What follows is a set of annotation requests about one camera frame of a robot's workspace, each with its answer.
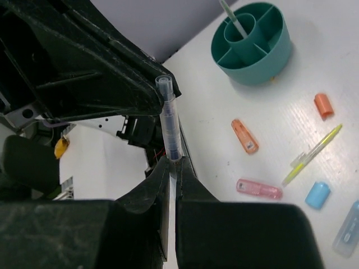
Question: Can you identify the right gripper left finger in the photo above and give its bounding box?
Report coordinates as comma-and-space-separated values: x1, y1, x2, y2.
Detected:
1, 157, 170, 268

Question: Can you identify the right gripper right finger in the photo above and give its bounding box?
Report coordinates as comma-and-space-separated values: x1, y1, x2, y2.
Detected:
176, 157, 324, 268

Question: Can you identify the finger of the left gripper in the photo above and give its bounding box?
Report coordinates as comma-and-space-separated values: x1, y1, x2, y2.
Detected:
1, 1, 169, 128

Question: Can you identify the yellow clear pen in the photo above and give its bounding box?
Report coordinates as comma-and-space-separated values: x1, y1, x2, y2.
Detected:
282, 124, 343, 187

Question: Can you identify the blue clear pen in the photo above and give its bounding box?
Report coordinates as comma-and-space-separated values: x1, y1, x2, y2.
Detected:
155, 75, 183, 163

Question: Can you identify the pink correction tape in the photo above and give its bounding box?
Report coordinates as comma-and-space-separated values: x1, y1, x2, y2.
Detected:
236, 179, 283, 200

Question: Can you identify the blue marker cap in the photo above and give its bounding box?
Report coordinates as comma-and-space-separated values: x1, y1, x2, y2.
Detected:
305, 182, 331, 210

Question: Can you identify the blue highlighter body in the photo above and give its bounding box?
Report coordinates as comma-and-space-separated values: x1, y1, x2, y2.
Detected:
333, 201, 358, 258

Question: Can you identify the orange marker cap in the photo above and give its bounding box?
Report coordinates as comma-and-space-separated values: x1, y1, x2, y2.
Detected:
314, 93, 334, 119

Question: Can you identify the teal round organizer container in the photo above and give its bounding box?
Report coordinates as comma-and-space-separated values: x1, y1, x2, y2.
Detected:
211, 2, 292, 86

